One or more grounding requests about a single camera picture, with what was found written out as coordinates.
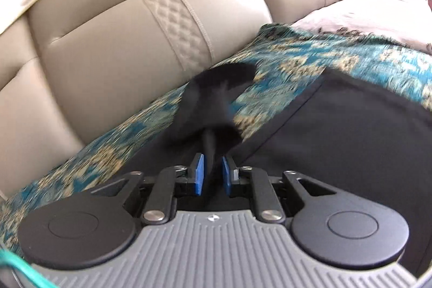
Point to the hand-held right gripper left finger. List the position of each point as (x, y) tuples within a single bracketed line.
[(199, 175)]

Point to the teal gold patterned blanket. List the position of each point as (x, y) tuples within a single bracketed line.
[(303, 55)]

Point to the black pants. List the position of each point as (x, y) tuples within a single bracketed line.
[(337, 122)]

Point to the beige leather sofa backrest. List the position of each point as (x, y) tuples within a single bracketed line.
[(101, 55)]

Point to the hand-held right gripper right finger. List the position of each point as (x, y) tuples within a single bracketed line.
[(225, 176)]

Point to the pink bedsheet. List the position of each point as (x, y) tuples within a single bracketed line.
[(371, 14)]

